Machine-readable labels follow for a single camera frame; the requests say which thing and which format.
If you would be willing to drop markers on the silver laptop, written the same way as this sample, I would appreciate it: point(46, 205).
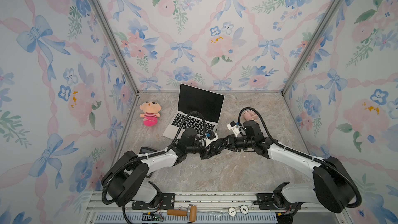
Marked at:
point(198, 109)

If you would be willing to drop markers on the white round knob right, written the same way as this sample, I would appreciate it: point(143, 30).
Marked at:
point(244, 209)

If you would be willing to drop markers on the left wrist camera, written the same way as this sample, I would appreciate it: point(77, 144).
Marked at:
point(209, 138)

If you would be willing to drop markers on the aluminium front rail frame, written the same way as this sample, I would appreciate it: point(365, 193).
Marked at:
point(212, 208)

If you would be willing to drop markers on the pink plush doll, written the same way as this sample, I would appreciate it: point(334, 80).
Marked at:
point(151, 113)

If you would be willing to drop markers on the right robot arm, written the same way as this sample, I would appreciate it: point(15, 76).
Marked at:
point(330, 186)

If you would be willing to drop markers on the black mounting plate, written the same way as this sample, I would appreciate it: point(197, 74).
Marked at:
point(162, 201)
point(268, 201)

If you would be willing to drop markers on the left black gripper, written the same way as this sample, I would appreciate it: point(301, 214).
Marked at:
point(206, 155)

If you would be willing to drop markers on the white round knob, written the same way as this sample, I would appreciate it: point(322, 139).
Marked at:
point(244, 209)
point(232, 211)

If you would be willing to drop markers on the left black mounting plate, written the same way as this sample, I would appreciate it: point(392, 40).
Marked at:
point(162, 201)

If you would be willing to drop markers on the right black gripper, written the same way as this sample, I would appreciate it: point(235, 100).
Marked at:
point(230, 141)

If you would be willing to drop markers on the pink small toy appliance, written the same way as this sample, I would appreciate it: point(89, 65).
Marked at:
point(250, 115)

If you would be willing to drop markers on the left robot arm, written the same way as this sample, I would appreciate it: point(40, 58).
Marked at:
point(127, 180)

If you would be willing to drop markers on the white round knob left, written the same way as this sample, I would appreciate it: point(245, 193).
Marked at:
point(232, 211)

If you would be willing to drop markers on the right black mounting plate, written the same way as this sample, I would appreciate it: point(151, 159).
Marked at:
point(268, 201)

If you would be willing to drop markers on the wooden handle roller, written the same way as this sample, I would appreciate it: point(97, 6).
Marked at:
point(190, 213)

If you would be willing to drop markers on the black calculator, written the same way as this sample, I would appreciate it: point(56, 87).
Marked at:
point(144, 150)

